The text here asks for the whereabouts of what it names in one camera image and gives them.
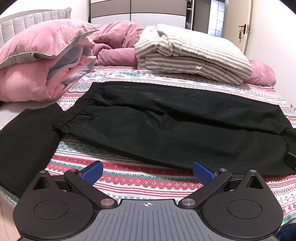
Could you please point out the patterned red green bedsheet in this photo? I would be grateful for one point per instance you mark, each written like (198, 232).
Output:
(143, 178)

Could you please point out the pink and grey fleece blanket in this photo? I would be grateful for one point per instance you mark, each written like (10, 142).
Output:
(23, 81)

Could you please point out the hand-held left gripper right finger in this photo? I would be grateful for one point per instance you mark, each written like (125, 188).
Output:
(203, 172)

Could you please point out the white wardrobe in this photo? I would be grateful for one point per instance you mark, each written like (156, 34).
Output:
(111, 11)

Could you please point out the pink pillow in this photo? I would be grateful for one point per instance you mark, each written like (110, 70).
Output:
(41, 39)

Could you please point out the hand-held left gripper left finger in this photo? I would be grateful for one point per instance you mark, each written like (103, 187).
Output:
(91, 172)

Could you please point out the mauve duvet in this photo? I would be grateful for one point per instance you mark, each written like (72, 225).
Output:
(115, 53)

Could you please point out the black pants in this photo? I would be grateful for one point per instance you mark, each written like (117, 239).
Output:
(161, 129)

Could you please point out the folded black garment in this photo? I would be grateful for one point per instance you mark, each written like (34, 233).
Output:
(27, 143)

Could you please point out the glass panel window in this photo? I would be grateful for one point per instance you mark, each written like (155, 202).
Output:
(216, 18)

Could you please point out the grey quilted headboard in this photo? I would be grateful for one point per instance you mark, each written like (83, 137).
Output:
(23, 23)

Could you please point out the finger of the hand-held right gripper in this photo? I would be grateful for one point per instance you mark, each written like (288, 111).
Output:
(291, 162)

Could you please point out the cream door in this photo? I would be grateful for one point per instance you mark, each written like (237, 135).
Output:
(233, 16)

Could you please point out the striped beige duvet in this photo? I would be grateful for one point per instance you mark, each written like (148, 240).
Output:
(185, 58)

